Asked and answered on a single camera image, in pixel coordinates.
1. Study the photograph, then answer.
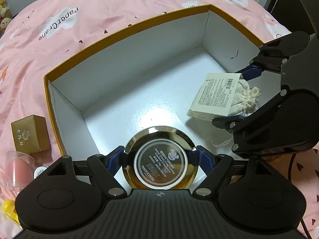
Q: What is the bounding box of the round gold compact tin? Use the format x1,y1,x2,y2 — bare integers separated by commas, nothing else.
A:
122,126,199,190

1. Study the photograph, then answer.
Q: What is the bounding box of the white pouch with label card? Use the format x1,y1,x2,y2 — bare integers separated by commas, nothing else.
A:
187,73,261,121

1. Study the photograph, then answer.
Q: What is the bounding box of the gold square jewellery box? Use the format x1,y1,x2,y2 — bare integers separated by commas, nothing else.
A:
11,115,51,154

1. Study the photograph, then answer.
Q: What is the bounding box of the clear case pink sponge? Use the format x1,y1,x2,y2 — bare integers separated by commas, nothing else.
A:
4,151,35,189

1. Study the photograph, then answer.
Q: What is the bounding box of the yellow cap white bottle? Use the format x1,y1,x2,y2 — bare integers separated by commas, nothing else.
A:
2,200,20,224

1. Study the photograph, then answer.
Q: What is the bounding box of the orange cardboard box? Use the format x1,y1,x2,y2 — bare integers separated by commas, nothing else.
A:
44,4,262,160

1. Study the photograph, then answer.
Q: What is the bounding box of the pink printed bed duvet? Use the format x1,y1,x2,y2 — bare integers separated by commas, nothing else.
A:
0,0,319,239

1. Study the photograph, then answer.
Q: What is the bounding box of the hanging plush toy column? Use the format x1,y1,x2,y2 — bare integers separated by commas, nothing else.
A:
0,0,12,36

